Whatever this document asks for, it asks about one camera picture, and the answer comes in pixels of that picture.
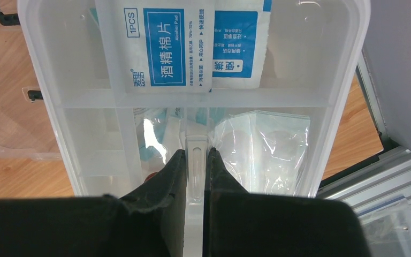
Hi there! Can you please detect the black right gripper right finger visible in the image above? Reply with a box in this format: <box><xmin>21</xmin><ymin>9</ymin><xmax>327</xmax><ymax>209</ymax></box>
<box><xmin>202</xmin><ymin>148</ymin><xmax>371</xmax><ymax>256</ymax></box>

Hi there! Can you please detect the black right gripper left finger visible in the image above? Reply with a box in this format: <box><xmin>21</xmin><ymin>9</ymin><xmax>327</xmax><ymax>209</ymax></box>
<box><xmin>0</xmin><ymin>149</ymin><xmax>186</xmax><ymax>256</ymax></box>

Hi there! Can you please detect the white gauze pad packet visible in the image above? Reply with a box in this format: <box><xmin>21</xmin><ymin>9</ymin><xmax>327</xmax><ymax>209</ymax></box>
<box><xmin>209</xmin><ymin>110</ymin><xmax>310</xmax><ymax>195</ymax></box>

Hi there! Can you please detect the blue edged clear sachet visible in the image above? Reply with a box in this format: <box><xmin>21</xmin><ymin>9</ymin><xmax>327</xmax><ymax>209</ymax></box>
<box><xmin>134</xmin><ymin>108</ymin><xmax>226</xmax><ymax>168</ymax></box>

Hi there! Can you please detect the clear compartment tray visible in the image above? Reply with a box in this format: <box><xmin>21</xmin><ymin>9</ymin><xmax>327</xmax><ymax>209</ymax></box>
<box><xmin>17</xmin><ymin>1</ymin><xmax>370</xmax><ymax>256</ymax></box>

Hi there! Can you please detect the clear plastic lid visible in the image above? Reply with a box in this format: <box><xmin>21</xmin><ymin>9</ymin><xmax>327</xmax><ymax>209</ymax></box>
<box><xmin>0</xmin><ymin>1</ymin><xmax>61</xmax><ymax>161</ymax></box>

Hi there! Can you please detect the blue square alcohol pad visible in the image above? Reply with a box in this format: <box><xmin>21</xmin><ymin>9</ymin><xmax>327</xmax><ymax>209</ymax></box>
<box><xmin>95</xmin><ymin>1</ymin><xmax>215</xmax><ymax>93</ymax></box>

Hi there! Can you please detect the small blue white sachet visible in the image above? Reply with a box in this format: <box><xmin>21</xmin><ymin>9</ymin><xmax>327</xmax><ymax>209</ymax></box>
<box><xmin>212</xmin><ymin>0</ymin><xmax>272</xmax><ymax>89</ymax></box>

